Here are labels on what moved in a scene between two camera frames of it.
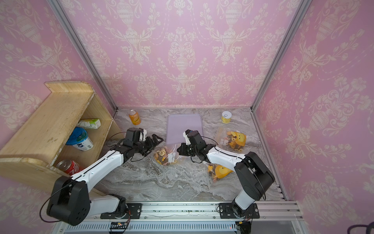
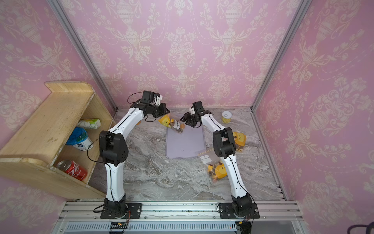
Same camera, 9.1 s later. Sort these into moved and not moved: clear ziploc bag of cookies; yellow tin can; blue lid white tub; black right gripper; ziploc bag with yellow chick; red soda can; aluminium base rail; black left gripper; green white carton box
Moved: black left gripper; clear ziploc bag of cookies; black right gripper
Not moved: aluminium base rail; green white carton box; ziploc bag with yellow chick; red soda can; yellow tin can; blue lid white tub
